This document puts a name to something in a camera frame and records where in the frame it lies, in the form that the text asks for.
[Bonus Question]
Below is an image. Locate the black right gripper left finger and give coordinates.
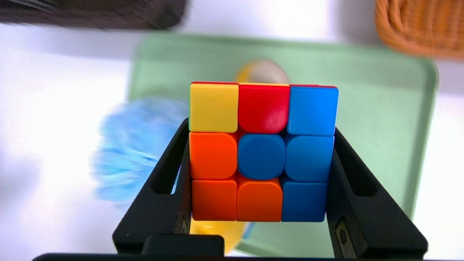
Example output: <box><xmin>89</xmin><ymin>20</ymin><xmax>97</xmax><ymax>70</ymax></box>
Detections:
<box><xmin>112</xmin><ymin>118</ymin><xmax>192</xmax><ymax>254</ymax></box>

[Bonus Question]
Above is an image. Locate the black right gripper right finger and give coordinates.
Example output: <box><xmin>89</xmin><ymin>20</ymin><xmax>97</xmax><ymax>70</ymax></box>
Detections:
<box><xmin>326</xmin><ymin>127</ymin><xmax>429</xmax><ymax>258</ymax></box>

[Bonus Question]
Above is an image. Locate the yellow duck toy car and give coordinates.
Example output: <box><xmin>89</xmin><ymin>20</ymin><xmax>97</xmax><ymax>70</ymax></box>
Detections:
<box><xmin>189</xmin><ymin>219</ymin><xmax>254</xmax><ymax>255</ymax></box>

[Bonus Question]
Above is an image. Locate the light blue mesh bath loofah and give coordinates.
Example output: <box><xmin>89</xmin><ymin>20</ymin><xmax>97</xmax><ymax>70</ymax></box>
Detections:
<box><xmin>91</xmin><ymin>96</ymin><xmax>191</xmax><ymax>209</ymax></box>

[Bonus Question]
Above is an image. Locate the multicoloured puzzle cube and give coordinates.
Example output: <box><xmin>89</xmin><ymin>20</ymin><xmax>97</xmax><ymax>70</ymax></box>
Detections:
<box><xmin>188</xmin><ymin>82</ymin><xmax>339</xmax><ymax>223</ymax></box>

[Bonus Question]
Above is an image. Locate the orange wicker basket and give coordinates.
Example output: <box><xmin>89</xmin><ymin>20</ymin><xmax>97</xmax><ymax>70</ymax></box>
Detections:
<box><xmin>374</xmin><ymin>0</ymin><xmax>464</xmax><ymax>58</ymax></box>

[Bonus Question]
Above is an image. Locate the dark brown wicker basket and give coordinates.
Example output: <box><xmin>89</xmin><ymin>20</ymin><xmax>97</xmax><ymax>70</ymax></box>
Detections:
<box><xmin>0</xmin><ymin>0</ymin><xmax>191</xmax><ymax>30</ymax></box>

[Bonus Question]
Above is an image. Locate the light green plastic tray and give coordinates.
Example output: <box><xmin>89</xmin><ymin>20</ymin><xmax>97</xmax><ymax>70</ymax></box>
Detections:
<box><xmin>127</xmin><ymin>32</ymin><xmax>439</xmax><ymax>258</ymax></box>

